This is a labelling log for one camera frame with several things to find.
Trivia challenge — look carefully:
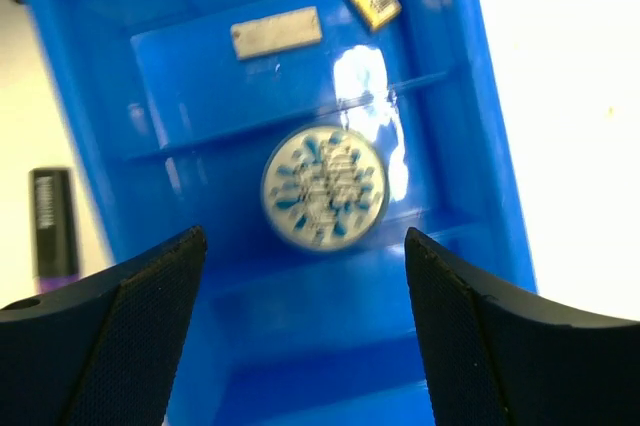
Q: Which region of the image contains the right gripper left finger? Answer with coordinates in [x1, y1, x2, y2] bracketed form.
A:
[1, 227, 207, 425]

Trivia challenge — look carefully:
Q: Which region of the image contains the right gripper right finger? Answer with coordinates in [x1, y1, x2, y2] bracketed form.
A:
[404, 228, 639, 425]

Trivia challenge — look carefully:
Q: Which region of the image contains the purple cap black highlighter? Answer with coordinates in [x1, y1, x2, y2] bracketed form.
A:
[29, 168, 80, 293]

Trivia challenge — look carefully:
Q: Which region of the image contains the round blue white tape tin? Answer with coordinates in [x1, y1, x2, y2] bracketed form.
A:
[261, 125, 389, 253]

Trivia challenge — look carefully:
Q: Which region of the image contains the grey eraser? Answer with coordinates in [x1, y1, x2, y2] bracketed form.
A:
[230, 6, 323, 60]

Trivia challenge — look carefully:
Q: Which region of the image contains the blue divided plastic tray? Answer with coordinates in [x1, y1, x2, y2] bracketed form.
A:
[26, 0, 535, 425]

